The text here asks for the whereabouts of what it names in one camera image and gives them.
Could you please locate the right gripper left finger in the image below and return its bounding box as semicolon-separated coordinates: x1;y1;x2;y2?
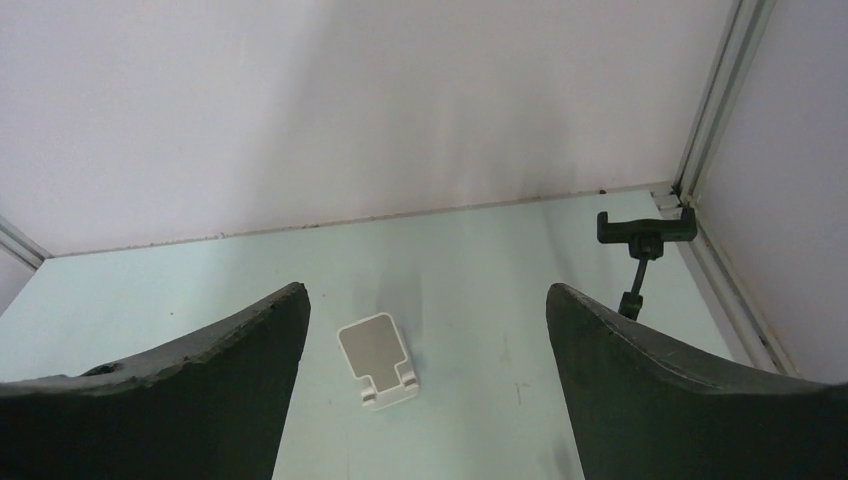
1;282;311;479

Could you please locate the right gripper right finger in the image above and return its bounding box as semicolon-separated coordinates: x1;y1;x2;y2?
546;283;847;479

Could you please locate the black round-base phone stand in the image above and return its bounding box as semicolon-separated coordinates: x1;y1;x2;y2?
596;207;698;321

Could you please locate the white folding phone stand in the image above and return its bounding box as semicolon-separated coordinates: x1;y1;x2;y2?
337;312;420;411

